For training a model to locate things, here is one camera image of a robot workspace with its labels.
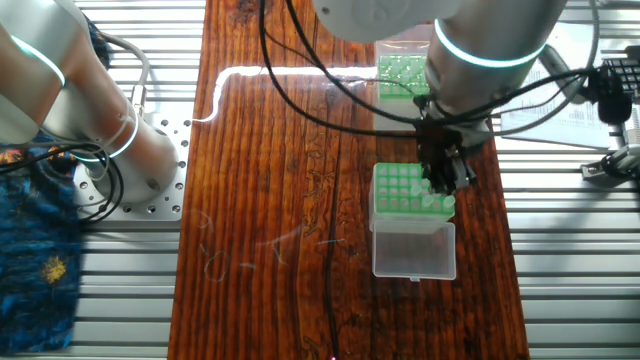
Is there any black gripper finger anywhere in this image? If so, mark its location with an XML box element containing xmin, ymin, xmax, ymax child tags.
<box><xmin>450</xmin><ymin>152</ymin><xmax>477</xmax><ymax>191</ymax></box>
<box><xmin>424</xmin><ymin>158</ymin><xmax>451</xmax><ymax>197</ymax></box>

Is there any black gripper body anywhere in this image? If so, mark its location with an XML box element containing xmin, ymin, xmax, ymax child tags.
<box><xmin>414</xmin><ymin>112</ymin><xmax>491</xmax><ymax>166</ymax></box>

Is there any tall green pipette tip holder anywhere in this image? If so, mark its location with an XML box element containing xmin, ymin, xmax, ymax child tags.
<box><xmin>371</xmin><ymin>162</ymin><xmax>458</xmax><ymax>282</ymax></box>

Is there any printed white paper sheet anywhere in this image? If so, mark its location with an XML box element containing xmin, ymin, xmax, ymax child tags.
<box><xmin>498</xmin><ymin>25</ymin><xmax>613</xmax><ymax>151</ymax></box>

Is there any brown wooden board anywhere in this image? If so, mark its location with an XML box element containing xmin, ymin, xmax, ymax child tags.
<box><xmin>168</xmin><ymin>0</ymin><xmax>531</xmax><ymax>360</ymax></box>

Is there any blue patterned cloth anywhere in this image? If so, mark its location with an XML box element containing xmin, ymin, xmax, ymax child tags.
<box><xmin>0</xmin><ymin>130</ymin><xmax>86</xmax><ymax>351</ymax></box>

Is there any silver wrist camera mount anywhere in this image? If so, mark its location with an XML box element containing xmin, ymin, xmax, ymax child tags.
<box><xmin>538</xmin><ymin>42</ymin><xmax>591</xmax><ymax>101</ymax></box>

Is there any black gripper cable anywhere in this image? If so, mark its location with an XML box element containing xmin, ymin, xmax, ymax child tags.
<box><xmin>258</xmin><ymin>0</ymin><xmax>640</xmax><ymax>136</ymax></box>

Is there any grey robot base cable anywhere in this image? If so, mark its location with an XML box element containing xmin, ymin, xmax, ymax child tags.
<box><xmin>95</xmin><ymin>35</ymin><xmax>153</xmax><ymax>131</ymax></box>

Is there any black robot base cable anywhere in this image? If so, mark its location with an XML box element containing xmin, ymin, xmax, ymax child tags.
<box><xmin>40</xmin><ymin>140</ymin><xmax>123</xmax><ymax>223</ymax></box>

